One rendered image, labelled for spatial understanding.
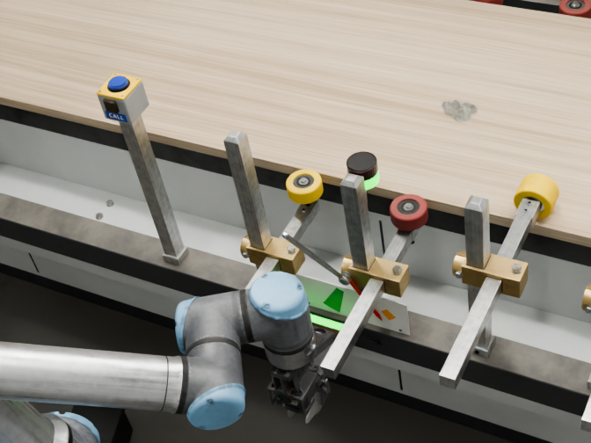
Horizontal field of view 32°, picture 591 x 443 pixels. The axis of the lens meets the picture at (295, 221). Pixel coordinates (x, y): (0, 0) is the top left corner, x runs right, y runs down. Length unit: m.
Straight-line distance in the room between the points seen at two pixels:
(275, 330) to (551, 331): 0.82
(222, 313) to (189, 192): 0.97
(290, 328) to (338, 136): 0.79
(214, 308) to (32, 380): 0.32
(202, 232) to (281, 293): 0.97
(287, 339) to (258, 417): 1.30
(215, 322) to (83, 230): 1.00
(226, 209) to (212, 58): 0.40
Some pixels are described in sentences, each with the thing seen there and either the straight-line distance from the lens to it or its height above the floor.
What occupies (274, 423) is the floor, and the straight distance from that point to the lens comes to 2.99.
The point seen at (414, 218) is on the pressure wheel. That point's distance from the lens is 2.17.
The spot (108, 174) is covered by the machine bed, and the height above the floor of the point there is 0.69.
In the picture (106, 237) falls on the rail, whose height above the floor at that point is 0.70.
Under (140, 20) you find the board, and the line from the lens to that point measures 2.93.
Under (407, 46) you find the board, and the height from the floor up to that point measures 0.90.
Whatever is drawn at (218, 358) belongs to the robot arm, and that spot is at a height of 1.18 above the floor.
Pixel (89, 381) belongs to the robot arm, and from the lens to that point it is 1.59.
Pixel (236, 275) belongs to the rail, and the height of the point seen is 0.70.
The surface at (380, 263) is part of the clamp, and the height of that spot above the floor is 0.87.
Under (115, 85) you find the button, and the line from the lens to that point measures 2.13.
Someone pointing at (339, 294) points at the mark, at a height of 0.77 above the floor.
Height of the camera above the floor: 2.46
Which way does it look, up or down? 45 degrees down
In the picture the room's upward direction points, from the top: 12 degrees counter-clockwise
